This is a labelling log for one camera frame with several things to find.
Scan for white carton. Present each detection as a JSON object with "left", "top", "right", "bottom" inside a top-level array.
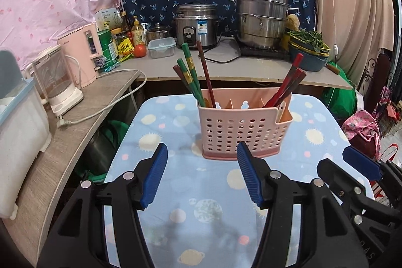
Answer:
[{"left": 94, "top": 8, "right": 122, "bottom": 31}]

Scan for yellow snack packet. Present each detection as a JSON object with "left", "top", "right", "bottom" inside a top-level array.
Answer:
[{"left": 118, "top": 38, "right": 135, "bottom": 61}]

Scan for small steel pot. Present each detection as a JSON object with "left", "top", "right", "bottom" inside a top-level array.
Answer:
[{"left": 146, "top": 23, "right": 172, "bottom": 42}]

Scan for black induction cooker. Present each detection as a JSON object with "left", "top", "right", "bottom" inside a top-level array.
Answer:
[{"left": 240, "top": 45, "right": 291, "bottom": 61}]

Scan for blue basin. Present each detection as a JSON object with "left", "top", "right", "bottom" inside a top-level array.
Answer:
[{"left": 288, "top": 42, "right": 330, "bottom": 72}]

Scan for white storage box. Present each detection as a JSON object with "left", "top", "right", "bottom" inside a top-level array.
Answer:
[{"left": 0, "top": 50, "right": 52, "bottom": 220}]

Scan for green chopstick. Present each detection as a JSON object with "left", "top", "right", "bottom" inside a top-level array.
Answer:
[
  {"left": 181, "top": 42, "right": 208, "bottom": 108},
  {"left": 176, "top": 58, "right": 205, "bottom": 108}
]

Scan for yellow loofah sponge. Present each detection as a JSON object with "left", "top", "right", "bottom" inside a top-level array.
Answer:
[{"left": 286, "top": 14, "right": 300, "bottom": 31}]

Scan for green can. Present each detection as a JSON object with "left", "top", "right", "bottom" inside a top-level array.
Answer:
[{"left": 97, "top": 29, "right": 120, "bottom": 72}]

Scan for glass jar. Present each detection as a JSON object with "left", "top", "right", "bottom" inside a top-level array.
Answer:
[{"left": 111, "top": 29, "right": 129, "bottom": 45}]

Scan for blue planet-print tablecloth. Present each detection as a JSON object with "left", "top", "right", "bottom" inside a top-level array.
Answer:
[{"left": 104, "top": 94, "right": 376, "bottom": 268}]

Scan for dark sauce bottle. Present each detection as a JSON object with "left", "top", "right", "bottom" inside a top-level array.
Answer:
[{"left": 120, "top": 11, "right": 132, "bottom": 33}]

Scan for plywood countertop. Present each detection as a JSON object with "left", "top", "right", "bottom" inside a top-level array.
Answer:
[{"left": 118, "top": 56, "right": 354, "bottom": 90}]

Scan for white cable with switch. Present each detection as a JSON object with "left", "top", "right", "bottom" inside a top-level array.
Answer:
[{"left": 327, "top": 0, "right": 340, "bottom": 63}]

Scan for white glass kettle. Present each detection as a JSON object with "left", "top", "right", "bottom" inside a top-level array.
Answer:
[{"left": 26, "top": 44, "right": 85, "bottom": 115}]

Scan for pink electric kettle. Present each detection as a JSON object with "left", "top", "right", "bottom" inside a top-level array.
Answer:
[{"left": 57, "top": 24, "right": 99, "bottom": 89}]

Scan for red chopstick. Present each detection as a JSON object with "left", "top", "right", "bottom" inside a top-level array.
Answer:
[
  {"left": 267, "top": 53, "right": 305, "bottom": 107},
  {"left": 265, "top": 68, "right": 303, "bottom": 108}
]

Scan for dark red-brown chopstick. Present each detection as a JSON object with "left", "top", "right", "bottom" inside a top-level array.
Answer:
[{"left": 272, "top": 70, "right": 307, "bottom": 108}]

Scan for white power cord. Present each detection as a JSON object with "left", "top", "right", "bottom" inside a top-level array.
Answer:
[{"left": 57, "top": 69, "right": 147, "bottom": 130}]

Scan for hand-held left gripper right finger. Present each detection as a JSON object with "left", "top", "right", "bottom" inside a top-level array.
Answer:
[{"left": 236, "top": 142, "right": 369, "bottom": 268}]

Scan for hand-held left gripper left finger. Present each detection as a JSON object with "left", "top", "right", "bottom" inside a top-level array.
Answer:
[{"left": 36, "top": 143, "right": 168, "bottom": 268}]

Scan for pink perforated utensil basket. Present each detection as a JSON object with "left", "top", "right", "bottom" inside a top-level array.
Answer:
[{"left": 197, "top": 87, "right": 293, "bottom": 160}]

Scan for stainless steel steamer pot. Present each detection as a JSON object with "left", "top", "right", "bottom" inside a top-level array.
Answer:
[{"left": 235, "top": 0, "right": 299, "bottom": 49}]

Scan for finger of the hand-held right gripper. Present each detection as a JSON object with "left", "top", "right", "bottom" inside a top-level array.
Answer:
[
  {"left": 343, "top": 145, "right": 402, "bottom": 190},
  {"left": 317, "top": 158, "right": 390, "bottom": 212}
]

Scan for black power cord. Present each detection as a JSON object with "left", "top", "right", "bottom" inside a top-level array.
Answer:
[{"left": 206, "top": 36, "right": 241, "bottom": 64}]

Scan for yellow oil bottle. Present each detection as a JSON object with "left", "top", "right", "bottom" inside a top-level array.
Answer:
[{"left": 131, "top": 16, "right": 146, "bottom": 47}]

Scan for beige curtain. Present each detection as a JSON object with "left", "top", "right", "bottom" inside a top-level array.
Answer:
[{"left": 309, "top": 0, "right": 396, "bottom": 89}]

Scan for clear plastic food container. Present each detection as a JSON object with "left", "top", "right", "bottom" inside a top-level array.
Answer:
[{"left": 147, "top": 37, "right": 176, "bottom": 59}]

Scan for leafy greens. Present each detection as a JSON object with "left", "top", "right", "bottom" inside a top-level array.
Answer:
[{"left": 287, "top": 29, "right": 324, "bottom": 52}]

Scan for maroon chopstick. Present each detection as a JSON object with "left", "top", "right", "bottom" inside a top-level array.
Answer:
[{"left": 173, "top": 65, "right": 202, "bottom": 107}]

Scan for grey wooden side counter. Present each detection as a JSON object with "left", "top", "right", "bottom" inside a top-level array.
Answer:
[{"left": 0, "top": 70, "right": 140, "bottom": 267}]

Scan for pink floral cloth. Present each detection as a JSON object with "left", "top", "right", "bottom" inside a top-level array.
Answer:
[{"left": 341, "top": 109, "right": 380, "bottom": 158}]

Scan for dark wooden chair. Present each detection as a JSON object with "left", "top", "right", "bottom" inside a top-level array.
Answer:
[{"left": 366, "top": 53, "right": 393, "bottom": 112}]

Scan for steel rice cooker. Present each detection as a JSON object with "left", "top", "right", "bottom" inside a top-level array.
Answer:
[{"left": 174, "top": 4, "right": 219, "bottom": 50}]

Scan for dark brown chopstick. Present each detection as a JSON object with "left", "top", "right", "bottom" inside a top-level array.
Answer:
[{"left": 196, "top": 41, "right": 217, "bottom": 109}]

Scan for green bag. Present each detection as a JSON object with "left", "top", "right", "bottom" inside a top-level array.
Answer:
[
  {"left": 75, "top": 120, "right": 128, "bottom": 184},
  {"left": 322, "top": 69, "right": 359, "bottom": 119}
]

